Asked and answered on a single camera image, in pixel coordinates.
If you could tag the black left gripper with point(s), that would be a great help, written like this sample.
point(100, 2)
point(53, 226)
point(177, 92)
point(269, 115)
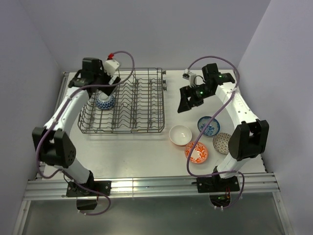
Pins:
point(109, 89)

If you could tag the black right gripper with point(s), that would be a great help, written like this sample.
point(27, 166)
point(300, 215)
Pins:
point(185, 105)

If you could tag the orange geometric pattern bowl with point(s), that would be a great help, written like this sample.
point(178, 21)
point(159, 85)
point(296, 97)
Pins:
point(105, 102)

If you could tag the orange floral pattern bowl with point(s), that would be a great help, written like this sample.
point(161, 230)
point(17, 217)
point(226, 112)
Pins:
point(199, 154)

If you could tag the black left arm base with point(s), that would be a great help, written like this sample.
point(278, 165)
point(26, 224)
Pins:
point(96, 188)

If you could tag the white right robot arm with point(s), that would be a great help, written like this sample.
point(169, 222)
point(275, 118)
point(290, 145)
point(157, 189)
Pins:
point(249, 137)

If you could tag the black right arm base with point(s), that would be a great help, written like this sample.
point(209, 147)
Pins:
point(216, 184)

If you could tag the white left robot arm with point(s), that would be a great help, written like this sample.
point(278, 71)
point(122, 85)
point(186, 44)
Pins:
point(52, 143)

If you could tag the plain white bowl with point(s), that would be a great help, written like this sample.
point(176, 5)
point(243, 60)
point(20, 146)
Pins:
point(180, 135)

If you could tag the blue floral bowl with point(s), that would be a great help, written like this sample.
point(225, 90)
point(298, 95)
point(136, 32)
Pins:
point(212, 129)

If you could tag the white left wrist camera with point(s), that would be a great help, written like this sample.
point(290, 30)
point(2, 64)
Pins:
point(110, 67)

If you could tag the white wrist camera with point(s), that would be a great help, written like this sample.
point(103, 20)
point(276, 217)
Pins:
point(191, 77)
point(110, 67)

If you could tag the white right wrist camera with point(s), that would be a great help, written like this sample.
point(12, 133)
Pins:
point(191, 77)

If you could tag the grey wire dish rack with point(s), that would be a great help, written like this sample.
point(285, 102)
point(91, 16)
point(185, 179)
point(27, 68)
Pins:
point(137, 106)

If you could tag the aluminium mounting rail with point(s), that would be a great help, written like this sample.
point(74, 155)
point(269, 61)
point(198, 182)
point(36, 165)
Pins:
point(146, 187)

